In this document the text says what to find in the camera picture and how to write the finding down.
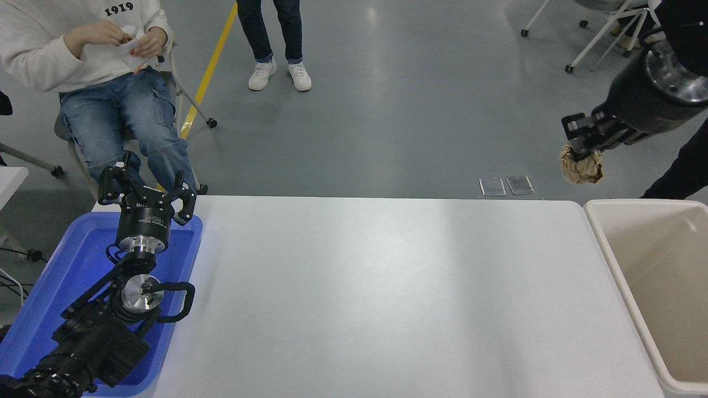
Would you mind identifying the large pale plastic bin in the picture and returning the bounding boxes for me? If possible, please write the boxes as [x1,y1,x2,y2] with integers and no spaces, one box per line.
[585,199,708,396]

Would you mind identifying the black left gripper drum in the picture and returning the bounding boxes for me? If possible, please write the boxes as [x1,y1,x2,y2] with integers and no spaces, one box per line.
[116,188,178,242]

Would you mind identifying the tan paper ball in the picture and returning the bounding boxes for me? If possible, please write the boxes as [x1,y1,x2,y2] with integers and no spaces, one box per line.
[559,143,605,185]

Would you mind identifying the seated person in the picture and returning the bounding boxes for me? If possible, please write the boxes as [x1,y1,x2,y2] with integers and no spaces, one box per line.
[0,0,197,191]

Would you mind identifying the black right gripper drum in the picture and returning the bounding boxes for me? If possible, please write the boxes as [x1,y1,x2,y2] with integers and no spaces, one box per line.
[600,53,708,135]

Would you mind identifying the standing person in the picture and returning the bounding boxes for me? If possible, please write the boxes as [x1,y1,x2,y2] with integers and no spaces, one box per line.
[236,0,313,92]

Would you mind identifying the person in dark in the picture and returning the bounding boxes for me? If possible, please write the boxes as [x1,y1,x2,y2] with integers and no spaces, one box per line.
[641,117,708,200]

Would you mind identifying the seated person's right hand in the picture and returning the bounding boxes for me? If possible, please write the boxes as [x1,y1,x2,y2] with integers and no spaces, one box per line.
[80,20,134,49]

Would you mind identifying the grey wheeled stand leg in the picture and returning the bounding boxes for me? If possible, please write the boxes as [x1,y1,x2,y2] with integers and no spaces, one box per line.
[0,143,64,179]

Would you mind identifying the seated person's left hand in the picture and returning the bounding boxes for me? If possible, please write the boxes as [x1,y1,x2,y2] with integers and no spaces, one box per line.
[130,27,169,59]

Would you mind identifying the person with tan shoes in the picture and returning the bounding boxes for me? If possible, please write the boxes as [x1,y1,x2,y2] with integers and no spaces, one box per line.
[610,15,662,51]

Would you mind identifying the silver floor plate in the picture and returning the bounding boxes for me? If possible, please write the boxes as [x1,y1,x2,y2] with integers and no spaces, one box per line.
[478,177,507,197]
[506,175,535,196]

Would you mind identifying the black floor cable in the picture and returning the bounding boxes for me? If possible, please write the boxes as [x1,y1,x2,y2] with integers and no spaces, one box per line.
[0,246,44,310]

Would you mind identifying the small white side table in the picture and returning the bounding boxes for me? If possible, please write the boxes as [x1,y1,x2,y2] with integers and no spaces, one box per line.
[0,167,29,211]

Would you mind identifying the white wheeled chair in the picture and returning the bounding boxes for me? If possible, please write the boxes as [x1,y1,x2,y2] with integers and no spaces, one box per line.
[520,0,662,74]

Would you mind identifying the white paper packet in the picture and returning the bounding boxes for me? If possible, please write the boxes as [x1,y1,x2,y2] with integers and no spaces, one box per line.
[115,32,149,72]

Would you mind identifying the blue plastic tray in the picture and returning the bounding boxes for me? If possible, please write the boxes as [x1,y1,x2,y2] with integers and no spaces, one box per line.
[0,212,203,397]

